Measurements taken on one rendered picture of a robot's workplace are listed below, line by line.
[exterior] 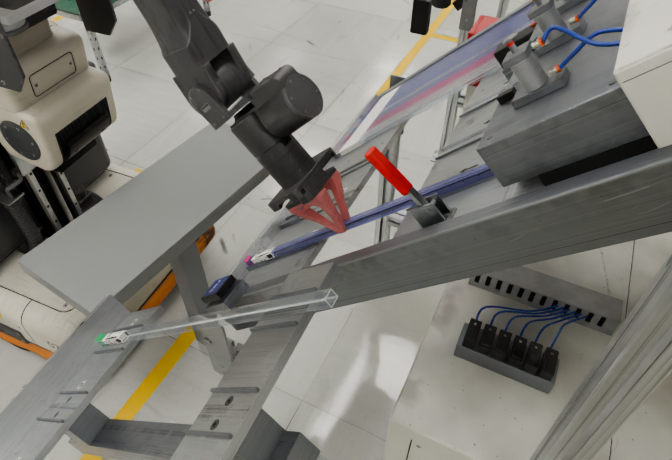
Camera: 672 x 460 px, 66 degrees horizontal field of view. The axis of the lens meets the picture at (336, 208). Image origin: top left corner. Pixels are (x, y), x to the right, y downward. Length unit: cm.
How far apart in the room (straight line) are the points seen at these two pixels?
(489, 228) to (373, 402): 114
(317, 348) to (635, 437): 96
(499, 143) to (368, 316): 129
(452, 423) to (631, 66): 63
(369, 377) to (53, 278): 90
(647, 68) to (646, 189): 9
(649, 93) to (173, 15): 48
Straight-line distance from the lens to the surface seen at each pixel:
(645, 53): 42
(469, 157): 66
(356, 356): 164
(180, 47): 65
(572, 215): 47
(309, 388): 160
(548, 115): 47
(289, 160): 67
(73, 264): 120
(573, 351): 102
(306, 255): 76
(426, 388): 91
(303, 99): 62
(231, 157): 134
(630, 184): 44
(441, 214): 55
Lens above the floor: 143
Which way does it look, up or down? 44 degrees down
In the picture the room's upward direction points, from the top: straight up
